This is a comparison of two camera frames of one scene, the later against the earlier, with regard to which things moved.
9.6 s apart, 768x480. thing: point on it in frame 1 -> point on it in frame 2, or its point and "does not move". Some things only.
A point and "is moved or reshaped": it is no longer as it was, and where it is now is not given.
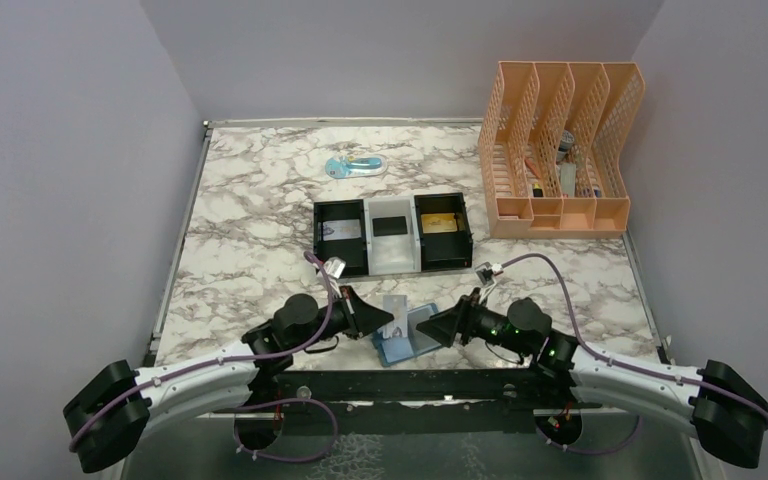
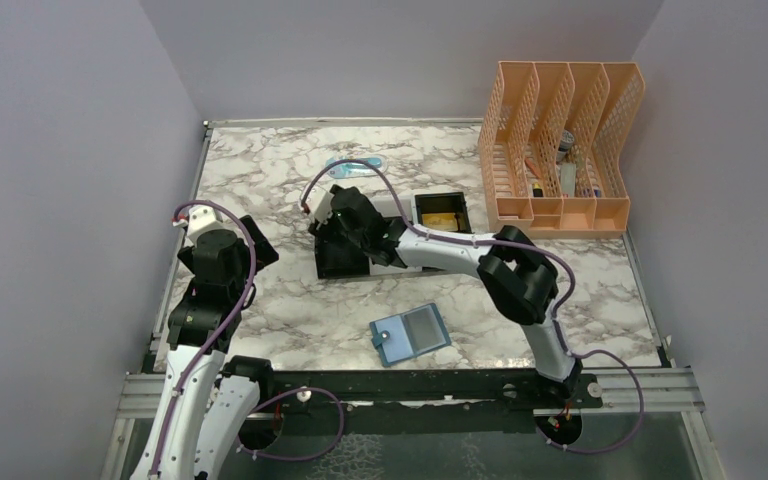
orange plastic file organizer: x=551 y=143 does not move
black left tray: x=340 y=230 does not move
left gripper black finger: x=355 y=304 -> x=264 y=252
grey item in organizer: x=568 y=179 does not move
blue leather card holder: x=397 y=350 is moved or reshaped
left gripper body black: x=340 y=321 -> x=242 y=278
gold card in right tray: x=438 y=222 does not move
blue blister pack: x=348 y=166 does not move
